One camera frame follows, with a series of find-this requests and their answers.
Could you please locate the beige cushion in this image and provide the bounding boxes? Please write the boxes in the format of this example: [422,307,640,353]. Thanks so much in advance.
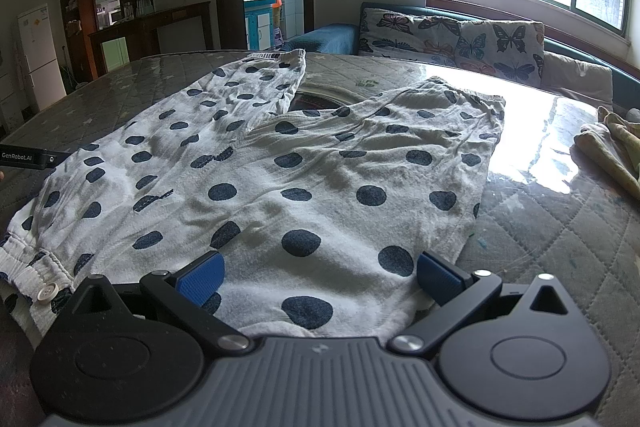
[542,52,614,106]

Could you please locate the pale yellow cloth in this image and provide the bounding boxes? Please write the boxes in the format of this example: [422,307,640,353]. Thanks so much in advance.
[572,106,640,198]

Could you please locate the blue and white cabinet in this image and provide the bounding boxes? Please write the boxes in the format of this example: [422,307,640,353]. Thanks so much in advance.
[243,0,279,50]

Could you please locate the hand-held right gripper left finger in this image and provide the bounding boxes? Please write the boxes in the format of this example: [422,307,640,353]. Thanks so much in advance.
[61,251,253,353]

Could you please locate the white polka dot pants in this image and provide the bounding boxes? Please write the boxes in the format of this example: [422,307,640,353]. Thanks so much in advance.
[0,48,506,343]

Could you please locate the dark wooden console table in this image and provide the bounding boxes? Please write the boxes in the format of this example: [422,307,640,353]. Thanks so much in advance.
[89,2,214,76]

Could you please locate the white refrigerator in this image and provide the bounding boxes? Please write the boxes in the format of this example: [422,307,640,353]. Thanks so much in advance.
[17,4,67,108]

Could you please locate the butterfly print pillow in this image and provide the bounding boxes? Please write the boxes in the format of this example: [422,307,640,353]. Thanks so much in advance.
[452,19,546,82]
[357,8,463,68]

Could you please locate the grey quilted star mattress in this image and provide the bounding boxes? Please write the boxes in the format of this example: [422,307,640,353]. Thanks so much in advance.
[0,49,640,427]

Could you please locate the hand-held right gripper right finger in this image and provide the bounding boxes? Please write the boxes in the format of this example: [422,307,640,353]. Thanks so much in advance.
[387,251,583,355]

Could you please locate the blue sofa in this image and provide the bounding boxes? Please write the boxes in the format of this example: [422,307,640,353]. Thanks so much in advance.
[282,2,640,128]

